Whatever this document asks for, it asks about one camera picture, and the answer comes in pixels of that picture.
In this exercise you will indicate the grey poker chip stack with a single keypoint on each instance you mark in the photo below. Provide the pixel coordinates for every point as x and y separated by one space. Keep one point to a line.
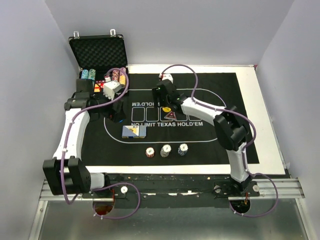
165 150

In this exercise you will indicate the red triangular dealer button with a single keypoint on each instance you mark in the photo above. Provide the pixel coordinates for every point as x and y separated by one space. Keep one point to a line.
171 116

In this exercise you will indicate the black aluminium poker case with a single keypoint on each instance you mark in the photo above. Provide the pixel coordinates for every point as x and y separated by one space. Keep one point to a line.
99 52

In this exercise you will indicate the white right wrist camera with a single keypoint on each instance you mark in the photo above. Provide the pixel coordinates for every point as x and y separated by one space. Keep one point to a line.
166 76

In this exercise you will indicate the blue chip row in case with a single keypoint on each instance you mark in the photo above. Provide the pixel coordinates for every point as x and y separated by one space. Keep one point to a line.
84 74

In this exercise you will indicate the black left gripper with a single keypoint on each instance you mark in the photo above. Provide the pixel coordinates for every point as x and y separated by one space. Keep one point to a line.
116 115

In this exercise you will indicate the orange chip row in case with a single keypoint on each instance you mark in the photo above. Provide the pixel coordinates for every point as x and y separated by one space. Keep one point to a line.
122 77

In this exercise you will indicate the red poker chip stack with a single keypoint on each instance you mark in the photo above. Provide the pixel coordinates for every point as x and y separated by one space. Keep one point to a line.
150 152

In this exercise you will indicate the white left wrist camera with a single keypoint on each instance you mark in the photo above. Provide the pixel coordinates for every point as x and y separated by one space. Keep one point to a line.
111 88

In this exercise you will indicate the card deck in case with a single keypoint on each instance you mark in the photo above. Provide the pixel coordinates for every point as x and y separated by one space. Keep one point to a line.
98 86

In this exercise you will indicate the red chip row in case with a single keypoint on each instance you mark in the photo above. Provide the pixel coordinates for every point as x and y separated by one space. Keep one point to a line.
115 75

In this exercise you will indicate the yellow big blind button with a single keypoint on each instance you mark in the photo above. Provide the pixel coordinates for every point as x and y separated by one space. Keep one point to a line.
166 109

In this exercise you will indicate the white table board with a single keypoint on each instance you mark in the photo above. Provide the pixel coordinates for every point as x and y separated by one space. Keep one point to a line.
270 158

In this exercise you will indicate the blue playing card box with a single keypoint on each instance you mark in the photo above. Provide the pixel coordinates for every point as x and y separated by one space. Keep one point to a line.
134 131

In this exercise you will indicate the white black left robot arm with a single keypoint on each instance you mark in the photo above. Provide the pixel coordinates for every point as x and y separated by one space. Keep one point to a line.
66 174

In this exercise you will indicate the green chip row in case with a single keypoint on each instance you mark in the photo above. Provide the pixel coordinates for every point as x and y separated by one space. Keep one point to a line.
92 74

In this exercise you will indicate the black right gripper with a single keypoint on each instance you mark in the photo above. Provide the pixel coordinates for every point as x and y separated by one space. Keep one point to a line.
156 95

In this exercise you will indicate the blue poker chip stack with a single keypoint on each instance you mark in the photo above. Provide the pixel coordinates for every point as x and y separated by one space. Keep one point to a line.
182 149

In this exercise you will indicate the aluminium rail frame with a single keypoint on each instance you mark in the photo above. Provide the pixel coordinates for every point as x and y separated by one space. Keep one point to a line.
276 214

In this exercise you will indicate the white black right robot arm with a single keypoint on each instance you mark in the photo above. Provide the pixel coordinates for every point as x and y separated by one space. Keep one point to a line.
230 127

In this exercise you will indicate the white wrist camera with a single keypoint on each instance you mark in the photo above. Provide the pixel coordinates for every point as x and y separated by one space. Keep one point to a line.
111 88
166 76

